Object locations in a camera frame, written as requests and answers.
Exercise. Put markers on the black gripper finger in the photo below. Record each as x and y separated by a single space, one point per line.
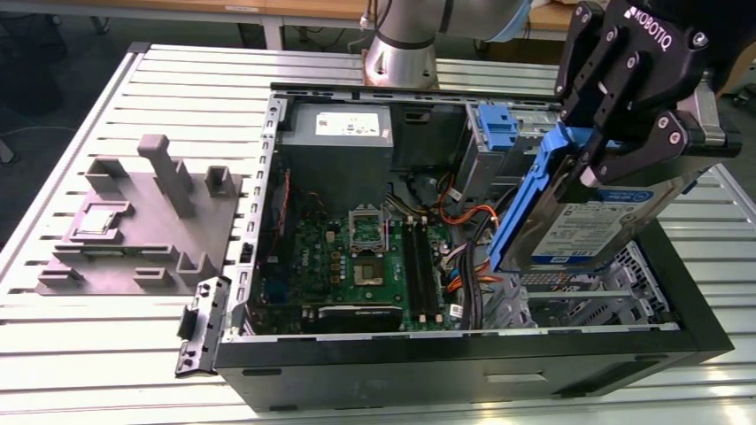
649 150
581 66

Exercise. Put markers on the hard disk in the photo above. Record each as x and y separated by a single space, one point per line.
591 230

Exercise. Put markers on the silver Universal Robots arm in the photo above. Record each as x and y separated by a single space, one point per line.
401 57

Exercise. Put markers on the perforated metal disk bay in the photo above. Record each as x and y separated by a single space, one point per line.
591 294

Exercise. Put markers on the brown wooden cabinet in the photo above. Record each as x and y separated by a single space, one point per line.
737 66

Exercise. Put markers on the empty blue plastic drive carrier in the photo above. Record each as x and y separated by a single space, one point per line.
499 128

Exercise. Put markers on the grey metal drive bay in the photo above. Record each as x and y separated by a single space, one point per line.
484 172

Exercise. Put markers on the black RAM slot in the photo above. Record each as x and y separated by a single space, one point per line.
431 265
415 265

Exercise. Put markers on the metal locking lever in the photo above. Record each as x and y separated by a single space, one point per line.
387 228

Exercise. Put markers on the grey power supply unit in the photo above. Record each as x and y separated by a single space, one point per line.
331 172

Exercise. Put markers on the CPU socket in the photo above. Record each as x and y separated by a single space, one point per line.
373 274

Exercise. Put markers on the green motherboard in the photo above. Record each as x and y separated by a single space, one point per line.
319 261

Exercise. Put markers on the black graphics card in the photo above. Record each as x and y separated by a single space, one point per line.
355 319

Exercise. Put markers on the black PC case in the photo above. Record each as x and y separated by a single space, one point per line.
413 367

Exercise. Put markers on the grey parts rack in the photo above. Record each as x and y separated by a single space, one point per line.
153 239

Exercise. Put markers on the green RAM stick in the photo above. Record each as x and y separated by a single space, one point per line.
127 252

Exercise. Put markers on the silver CPU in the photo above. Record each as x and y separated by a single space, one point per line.
97 223

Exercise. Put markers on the black office chair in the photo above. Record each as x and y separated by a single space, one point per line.
29 66

